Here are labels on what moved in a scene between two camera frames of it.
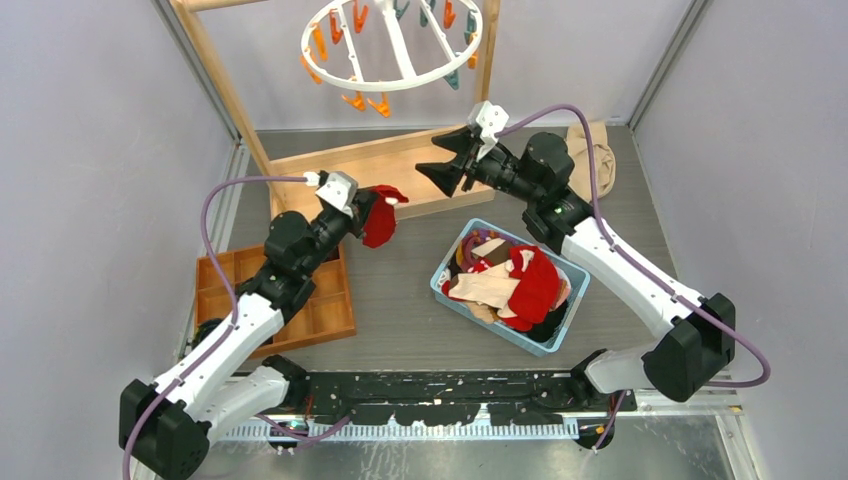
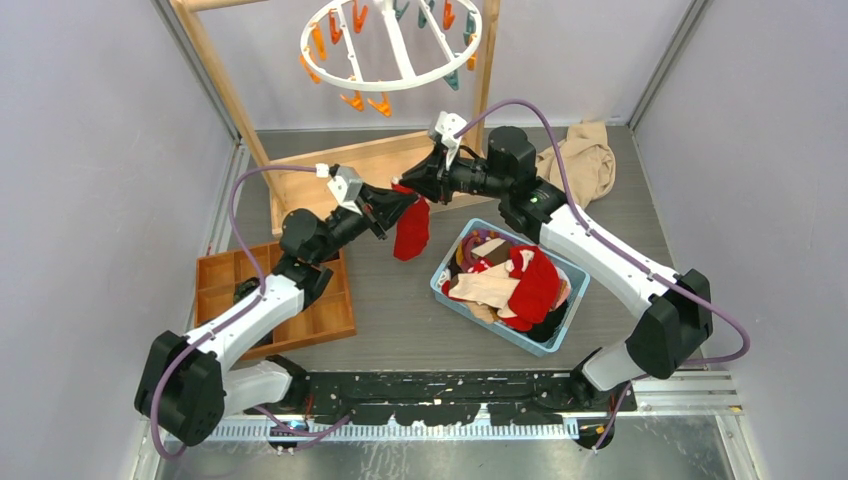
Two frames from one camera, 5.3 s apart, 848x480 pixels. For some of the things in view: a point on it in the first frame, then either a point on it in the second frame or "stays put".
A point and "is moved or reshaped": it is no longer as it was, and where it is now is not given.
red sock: [381, 218] is moved or reshaped
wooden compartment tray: [322, 314] stays put
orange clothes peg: [384, 108] stays put
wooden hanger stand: [391, 162] stays put
